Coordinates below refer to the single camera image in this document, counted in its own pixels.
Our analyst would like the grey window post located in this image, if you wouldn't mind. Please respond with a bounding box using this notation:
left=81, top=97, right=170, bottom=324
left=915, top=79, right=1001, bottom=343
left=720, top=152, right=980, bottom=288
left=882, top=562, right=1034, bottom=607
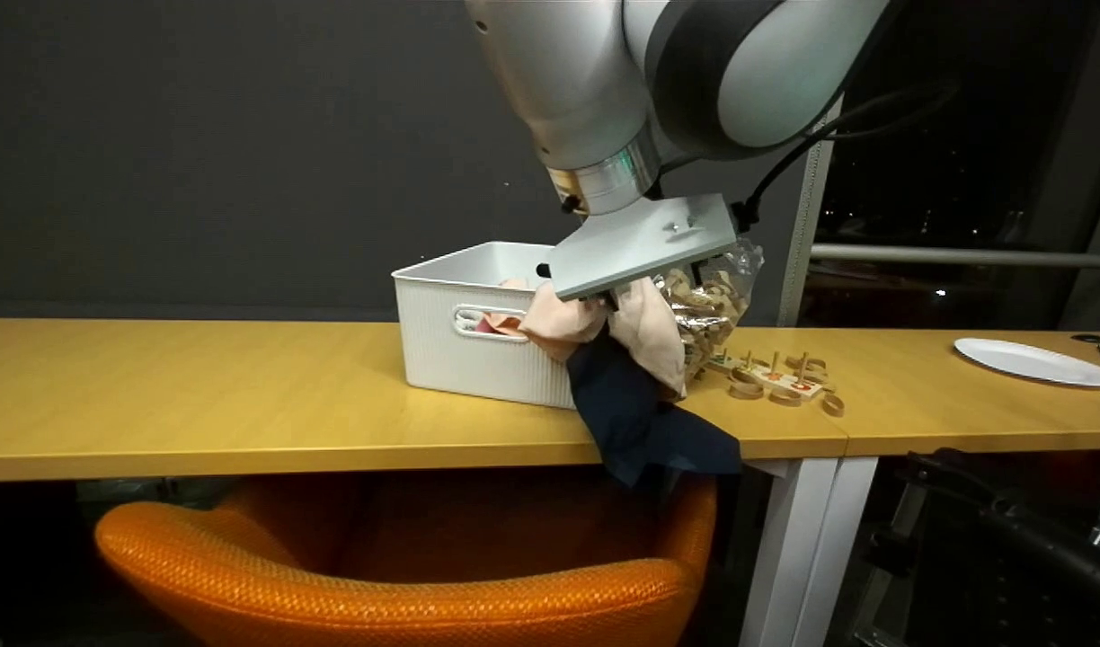
left=772, top=118, right=850, bottom=327

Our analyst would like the white table leg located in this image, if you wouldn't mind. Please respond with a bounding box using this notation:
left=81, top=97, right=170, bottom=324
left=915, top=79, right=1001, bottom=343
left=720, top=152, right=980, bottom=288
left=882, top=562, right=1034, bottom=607
left=738, top=455, right=882, bottom=647

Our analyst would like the black tripod stand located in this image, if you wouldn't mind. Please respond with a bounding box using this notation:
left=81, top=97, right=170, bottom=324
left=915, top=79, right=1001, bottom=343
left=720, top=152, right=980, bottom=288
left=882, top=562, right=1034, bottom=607
left=853, top=446, right=1100, bottom=647

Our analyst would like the white plastic basket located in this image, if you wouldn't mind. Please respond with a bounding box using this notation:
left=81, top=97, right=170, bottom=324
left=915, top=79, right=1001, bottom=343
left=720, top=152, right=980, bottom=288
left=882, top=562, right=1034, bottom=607
left=388, top=238, right=584, bottom=413

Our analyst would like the white plate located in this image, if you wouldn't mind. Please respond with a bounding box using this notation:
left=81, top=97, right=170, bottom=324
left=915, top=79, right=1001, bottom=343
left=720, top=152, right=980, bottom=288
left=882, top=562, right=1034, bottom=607
left=950, top=333, right=1100, bottom=391

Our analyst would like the orange mesh chair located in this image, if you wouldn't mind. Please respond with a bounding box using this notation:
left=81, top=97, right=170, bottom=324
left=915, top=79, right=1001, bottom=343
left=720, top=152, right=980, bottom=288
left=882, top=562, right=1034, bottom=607
left=90, top=470, right=724, bottom=647

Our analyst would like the navy blue shirt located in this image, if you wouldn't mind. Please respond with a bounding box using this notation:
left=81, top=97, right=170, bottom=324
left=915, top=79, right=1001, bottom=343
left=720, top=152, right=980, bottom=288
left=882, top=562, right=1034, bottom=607
left=565, top=333, right=746, bottom=487

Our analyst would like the grey window rail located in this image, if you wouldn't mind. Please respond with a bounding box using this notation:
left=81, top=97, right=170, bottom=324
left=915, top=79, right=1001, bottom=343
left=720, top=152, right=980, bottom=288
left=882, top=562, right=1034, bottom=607
left=808, top=239, right=1100, bottom=270

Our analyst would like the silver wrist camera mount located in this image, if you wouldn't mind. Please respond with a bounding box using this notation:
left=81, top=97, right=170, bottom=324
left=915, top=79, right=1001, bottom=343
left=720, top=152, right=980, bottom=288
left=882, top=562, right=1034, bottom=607
left=547, top=194, right=746, bottom=302

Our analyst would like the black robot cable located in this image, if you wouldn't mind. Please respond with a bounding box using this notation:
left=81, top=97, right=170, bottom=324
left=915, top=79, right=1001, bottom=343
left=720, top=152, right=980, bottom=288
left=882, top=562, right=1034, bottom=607
left=734, top=71, right=964, bottom=234

